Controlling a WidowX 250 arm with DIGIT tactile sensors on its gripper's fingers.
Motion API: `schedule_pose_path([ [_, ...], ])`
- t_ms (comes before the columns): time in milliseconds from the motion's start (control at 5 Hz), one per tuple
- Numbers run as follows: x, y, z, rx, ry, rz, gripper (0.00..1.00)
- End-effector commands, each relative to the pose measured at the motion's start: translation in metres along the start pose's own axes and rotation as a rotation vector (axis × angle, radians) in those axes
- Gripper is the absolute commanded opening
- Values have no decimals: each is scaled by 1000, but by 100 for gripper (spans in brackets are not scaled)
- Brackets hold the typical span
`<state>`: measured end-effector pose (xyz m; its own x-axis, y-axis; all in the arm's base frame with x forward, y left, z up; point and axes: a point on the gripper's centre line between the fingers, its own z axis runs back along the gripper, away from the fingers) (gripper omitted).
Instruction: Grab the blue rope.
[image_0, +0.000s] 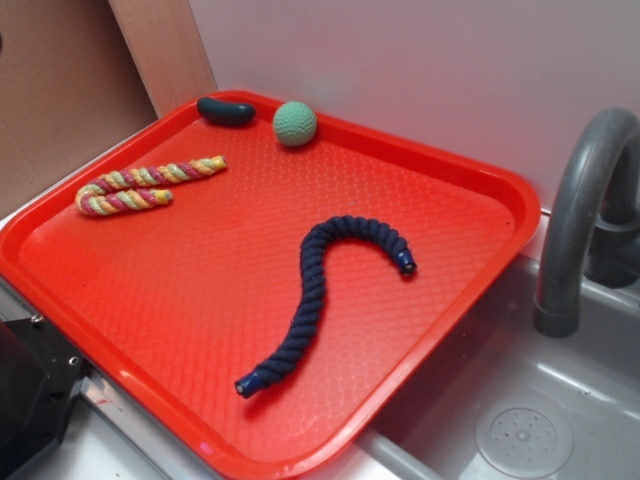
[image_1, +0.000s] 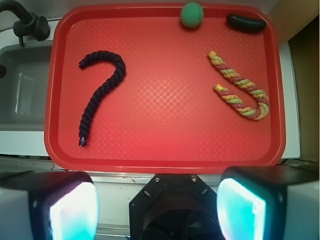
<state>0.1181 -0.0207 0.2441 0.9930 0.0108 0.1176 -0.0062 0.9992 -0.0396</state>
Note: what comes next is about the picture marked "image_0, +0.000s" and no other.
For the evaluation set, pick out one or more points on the grey toy faucet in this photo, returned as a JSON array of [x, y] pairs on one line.
[[593, 230]]

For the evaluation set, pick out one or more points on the dark teal bean toy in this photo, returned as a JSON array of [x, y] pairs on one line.
[[225, 113]]

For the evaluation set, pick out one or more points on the grey toy sink basin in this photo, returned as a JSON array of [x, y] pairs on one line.
[[498, 400]]

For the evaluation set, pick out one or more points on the green textured ball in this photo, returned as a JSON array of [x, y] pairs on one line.
[[294, 124]]

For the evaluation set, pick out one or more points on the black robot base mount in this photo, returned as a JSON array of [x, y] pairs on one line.
[[41, 376]]

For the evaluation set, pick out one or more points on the red plastic tray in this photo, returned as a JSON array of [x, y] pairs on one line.
[[173, 264]]

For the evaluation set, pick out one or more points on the brown cardboard panel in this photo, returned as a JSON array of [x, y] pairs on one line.
[[78, 77]]

